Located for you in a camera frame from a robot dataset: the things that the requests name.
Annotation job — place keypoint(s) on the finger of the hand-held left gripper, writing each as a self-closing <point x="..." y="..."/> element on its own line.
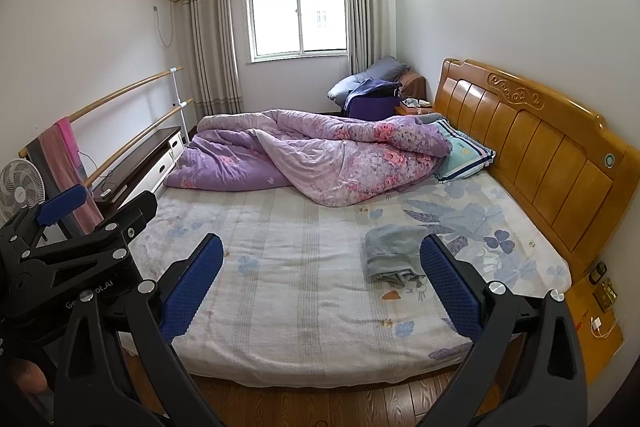
<point x="115" y="224"/>
<point x="62" y="204"/>

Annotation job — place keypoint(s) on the dark and white cabinet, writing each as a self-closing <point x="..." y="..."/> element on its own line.
<point x="135" y="162"/>

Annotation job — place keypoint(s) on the bed with floral sheet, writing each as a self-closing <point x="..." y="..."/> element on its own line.
<point x="300" y="267"/>

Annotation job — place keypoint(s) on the white charger plug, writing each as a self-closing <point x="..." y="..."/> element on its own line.
<point x="595" y="324"/>

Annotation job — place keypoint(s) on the dark grey cloth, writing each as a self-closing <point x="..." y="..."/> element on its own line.
<point x="42" y="162"/>

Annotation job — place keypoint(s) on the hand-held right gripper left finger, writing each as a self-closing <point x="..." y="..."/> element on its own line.
<point x="192" y="292"/>

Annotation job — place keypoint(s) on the pink towel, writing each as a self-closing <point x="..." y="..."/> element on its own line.
<point x="70" y="167"/>

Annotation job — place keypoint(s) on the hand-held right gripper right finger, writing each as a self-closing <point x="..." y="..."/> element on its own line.
<point x="450" y="292"/>

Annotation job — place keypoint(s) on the blue striped pillow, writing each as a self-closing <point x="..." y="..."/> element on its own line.
<point x="467" y="154"/>

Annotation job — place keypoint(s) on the brown chair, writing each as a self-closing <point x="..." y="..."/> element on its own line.
<point x="414" y="84"/>

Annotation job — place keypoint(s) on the white electric fan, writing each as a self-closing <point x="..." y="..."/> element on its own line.
<point x="20" y="187"/>

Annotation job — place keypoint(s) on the white framed window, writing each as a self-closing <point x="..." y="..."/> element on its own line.
<point x="272" y="12"/>

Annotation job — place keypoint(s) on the wooden barre rail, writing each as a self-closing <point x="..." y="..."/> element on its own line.
<point x="125" y="89"/>
<point x="145" y="134"/>

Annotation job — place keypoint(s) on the grey hoodie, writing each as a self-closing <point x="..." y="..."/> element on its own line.
<point x="390" y="252"/>

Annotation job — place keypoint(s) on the small items on nightstand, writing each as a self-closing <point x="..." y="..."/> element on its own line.
<point x="416" y="103"/>

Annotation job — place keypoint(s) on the wooden headboard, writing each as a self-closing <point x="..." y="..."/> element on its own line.
<point x="525" y="147"/>

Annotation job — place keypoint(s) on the wooden nightstand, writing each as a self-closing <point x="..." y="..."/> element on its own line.
<point x="412" y="111"/>

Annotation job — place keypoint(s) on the dark purple cloth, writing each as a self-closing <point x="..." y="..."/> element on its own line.
<point x="372" y="104"/>

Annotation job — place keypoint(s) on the purple floral quilt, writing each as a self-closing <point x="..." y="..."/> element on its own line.
<point x="325" y="157"/>

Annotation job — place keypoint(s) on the white barre post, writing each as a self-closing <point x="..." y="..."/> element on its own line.
<point x="176" y="97"/>

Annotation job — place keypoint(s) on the grey striped curtain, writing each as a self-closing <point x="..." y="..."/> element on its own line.
<point x="367" y="12"/>
<point x="212" y="42"/>

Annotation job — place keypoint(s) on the person's left hand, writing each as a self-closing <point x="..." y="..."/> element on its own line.
<point x="30" y="377"/>

